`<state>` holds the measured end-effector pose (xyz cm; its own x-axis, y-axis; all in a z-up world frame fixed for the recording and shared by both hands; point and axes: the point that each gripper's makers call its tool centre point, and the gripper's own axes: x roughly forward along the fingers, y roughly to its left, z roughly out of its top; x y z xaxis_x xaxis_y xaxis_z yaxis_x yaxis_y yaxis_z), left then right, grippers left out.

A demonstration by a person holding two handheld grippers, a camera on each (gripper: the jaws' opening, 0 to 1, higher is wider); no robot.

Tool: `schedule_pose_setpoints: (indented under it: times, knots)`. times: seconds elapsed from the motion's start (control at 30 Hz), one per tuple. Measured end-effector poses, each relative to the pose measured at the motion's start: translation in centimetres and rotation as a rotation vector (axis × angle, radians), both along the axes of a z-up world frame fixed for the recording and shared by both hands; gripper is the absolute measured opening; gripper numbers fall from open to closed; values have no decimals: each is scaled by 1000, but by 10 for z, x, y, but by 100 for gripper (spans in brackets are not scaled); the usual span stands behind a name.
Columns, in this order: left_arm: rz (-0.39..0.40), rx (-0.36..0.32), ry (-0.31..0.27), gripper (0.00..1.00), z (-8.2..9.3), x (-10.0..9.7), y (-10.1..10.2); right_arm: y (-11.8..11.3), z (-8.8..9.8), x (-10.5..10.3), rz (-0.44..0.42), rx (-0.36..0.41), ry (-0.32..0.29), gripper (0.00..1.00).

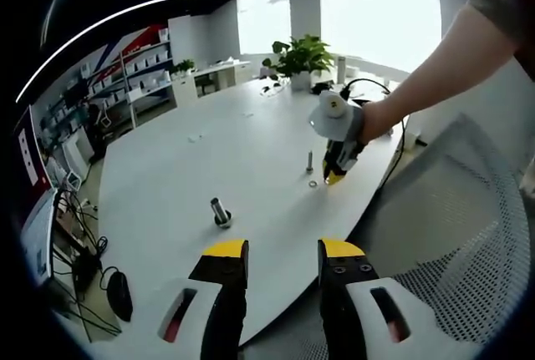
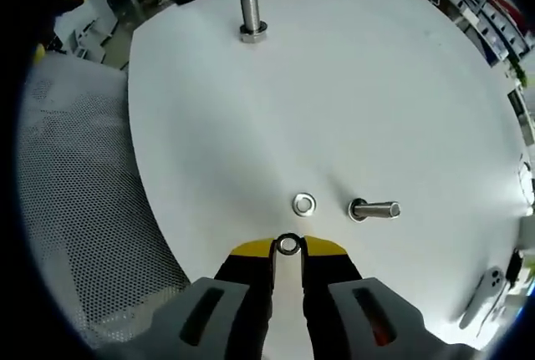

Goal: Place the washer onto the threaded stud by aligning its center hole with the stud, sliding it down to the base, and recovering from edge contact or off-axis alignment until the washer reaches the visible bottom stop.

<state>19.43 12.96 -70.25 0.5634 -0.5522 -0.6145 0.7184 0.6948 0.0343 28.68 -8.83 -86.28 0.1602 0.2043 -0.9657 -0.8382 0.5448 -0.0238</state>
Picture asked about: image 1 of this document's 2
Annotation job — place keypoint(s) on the grey mesh office chair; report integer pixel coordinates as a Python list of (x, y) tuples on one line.
[(451, 226)]

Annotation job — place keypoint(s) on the black computer mouse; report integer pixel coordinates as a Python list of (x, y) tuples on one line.
[(120, 295)]

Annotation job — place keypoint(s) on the lit computer screen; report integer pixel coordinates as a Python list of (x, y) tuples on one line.
[(39, 230)]

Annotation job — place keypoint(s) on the white tall cup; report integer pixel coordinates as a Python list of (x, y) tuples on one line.
[(342, 68)]

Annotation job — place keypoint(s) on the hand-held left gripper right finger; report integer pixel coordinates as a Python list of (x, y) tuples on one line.
[(342, 272)]

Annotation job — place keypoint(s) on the white plant pot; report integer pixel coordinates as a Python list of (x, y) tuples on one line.
[(301, 82)]

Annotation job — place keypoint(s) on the person's right hand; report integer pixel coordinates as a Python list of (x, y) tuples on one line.
[(376, 122)]

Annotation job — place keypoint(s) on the leafy green potted plant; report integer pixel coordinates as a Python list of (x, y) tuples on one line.
[(303, 55)]

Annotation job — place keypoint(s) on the small green plant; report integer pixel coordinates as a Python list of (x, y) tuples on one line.
[(184, 67)]

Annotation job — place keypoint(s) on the black coiled charger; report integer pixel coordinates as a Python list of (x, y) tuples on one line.
[(322, 87)]

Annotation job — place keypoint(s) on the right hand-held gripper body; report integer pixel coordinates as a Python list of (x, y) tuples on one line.
[(334, 124)]

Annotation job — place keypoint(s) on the long white desk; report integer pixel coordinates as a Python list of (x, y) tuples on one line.
[(221, 74)]

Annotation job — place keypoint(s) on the shelving unit with white boxes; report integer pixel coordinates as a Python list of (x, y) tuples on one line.
[(142, 63)]

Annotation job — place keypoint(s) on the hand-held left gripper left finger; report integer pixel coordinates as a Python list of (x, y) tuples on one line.
[(225, 272)]

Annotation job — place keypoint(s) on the white cabinet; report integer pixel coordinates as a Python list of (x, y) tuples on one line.
[(184, 90)]

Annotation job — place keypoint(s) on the slim steel threaded stud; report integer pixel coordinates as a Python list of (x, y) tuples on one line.
[(309, 159)]

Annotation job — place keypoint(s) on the person's grey sleeve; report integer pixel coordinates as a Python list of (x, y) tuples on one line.
[(497, 1)]

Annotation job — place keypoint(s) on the thick steel bolt with base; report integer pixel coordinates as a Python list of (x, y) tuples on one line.
[(218, 207)]

